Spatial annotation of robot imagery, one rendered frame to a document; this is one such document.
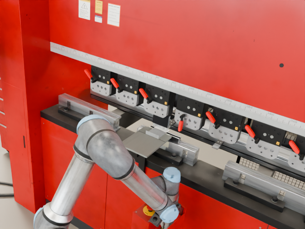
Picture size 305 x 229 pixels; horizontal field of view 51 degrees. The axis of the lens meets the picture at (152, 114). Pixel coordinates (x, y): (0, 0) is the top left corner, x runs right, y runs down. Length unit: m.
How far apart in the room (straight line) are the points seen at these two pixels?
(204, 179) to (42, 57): 1.26
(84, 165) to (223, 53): 0.81
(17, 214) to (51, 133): 0.79
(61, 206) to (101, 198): 1.01
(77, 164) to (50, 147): 1.23
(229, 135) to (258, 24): 0.54
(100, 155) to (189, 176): 0.82
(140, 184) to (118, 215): 1.11
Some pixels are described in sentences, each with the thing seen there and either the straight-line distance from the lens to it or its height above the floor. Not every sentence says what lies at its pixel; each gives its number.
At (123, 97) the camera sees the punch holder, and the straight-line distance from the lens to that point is 1.88.
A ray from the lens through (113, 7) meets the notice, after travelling 1.80.
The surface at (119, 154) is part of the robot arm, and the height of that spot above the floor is 1.34.
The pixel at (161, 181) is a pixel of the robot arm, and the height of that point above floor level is 1.06.
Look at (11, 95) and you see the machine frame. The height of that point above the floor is 0.97.
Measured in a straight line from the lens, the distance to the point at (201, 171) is 1.81.
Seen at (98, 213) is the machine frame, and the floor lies 0.27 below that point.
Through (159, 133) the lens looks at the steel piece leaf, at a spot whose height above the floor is 1.00.
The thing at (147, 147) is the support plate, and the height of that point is 1.00.
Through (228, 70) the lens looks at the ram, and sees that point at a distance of 1.53.
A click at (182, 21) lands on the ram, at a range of 1.59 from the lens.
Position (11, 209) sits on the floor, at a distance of 2.85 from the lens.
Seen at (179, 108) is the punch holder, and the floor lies 1.20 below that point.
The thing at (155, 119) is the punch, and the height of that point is 1.06.
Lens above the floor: 1.92
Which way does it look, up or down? 27 degrees down
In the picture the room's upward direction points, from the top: 7 degrees clockwise
